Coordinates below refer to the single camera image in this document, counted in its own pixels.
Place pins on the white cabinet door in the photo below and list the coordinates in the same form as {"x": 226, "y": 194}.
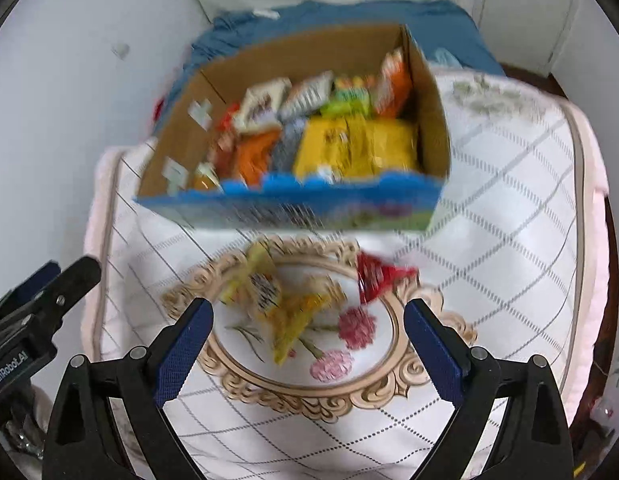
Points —
{"x": 529, "y": 10}

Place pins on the blue bed sheet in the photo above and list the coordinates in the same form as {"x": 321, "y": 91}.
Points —
{"x": 339, "y": 15}

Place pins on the cardboard box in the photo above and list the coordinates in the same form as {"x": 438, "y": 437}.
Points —
{"x": 432, "y": 125}

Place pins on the orange snack packet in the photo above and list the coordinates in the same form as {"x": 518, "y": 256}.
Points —
{"x": 257, "y": 157}

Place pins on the white fabric tag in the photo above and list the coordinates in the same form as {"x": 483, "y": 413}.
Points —
{"x": 265, "y": 13}

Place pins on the light blue plastic bag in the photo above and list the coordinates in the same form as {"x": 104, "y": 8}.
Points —
{"x": 445, "y": 57}

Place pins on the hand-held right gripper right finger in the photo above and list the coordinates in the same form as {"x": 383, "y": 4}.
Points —
{"x": 434, "y": 350}

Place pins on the white wall socket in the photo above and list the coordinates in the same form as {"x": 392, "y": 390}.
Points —
{"x": 121, "y": 50}

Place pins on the large yellow snack packet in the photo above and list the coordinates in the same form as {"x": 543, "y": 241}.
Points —
{"x": 329, "y": 147}

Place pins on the black grey snack packet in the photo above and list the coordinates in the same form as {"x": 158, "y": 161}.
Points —
{"x": 288, "y": 147}

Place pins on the shiny metal object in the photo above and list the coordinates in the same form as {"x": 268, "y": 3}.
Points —
{"x": 21, "y": 437}

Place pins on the white quilted mattress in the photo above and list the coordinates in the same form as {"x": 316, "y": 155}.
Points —
{"x": 598, "y": 160}

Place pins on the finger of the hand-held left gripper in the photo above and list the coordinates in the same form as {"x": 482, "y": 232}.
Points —
{"x": 76, "y": 275}
{"x": 31, "y": 287}

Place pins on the white quilted floral blanket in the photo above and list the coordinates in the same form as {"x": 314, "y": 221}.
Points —
{"x": 489, "y": 260}

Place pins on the red snack packet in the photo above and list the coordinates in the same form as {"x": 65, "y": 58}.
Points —
{"x": 382, "y": 277}

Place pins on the small yellow snack packet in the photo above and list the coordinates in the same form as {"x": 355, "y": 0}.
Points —
{"x": 389, "y": 147}

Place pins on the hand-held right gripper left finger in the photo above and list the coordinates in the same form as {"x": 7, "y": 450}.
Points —
{"x": 187, "y": 345}

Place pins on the pile of assorted packets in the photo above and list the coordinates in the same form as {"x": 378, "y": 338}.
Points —
{"x": 259, "y": 105}

